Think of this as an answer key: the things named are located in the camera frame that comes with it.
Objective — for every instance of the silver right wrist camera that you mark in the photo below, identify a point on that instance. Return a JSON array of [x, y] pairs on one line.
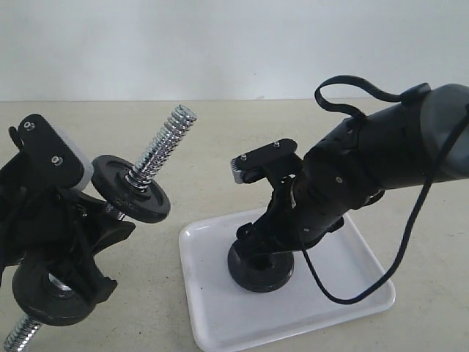
[[244, 176]]

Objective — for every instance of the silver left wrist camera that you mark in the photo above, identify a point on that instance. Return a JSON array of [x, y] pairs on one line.
[[87, 164]]

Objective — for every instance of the black weight plate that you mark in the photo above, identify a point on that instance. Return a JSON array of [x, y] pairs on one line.
[[43, 301], [150, 205], [263, 273]]

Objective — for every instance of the chrome threaded dumbbell bar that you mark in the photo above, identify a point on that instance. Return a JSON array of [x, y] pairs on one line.
[[35, 131]]

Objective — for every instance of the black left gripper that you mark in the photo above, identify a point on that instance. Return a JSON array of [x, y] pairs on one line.
[[37, 200]]

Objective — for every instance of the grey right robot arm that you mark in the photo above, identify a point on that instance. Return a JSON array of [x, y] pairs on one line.
[[389, 149]]

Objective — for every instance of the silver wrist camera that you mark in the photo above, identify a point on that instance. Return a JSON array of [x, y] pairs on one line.
[[87, 164], [244, 176]]

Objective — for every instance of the white plastic tray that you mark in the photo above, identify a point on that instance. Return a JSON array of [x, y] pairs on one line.
[[226, 317]]

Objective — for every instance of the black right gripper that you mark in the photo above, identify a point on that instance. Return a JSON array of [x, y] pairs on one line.
[[298, 215]]

